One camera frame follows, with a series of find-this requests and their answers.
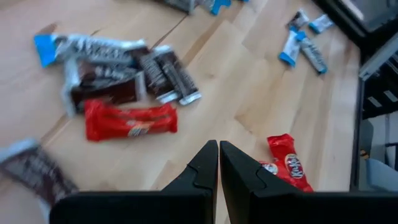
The aluminium frame post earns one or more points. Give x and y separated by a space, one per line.
377 59

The grey blue chair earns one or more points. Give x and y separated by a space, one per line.
381 174

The brown Hershey's zero sugar bar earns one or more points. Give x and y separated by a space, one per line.
105 93

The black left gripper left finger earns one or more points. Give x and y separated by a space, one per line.
174 205

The long red KitKat bar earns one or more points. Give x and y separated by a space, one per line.
124 119

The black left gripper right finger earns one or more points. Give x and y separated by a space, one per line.
280 208

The small brown Hershey's bar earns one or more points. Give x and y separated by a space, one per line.
298 19

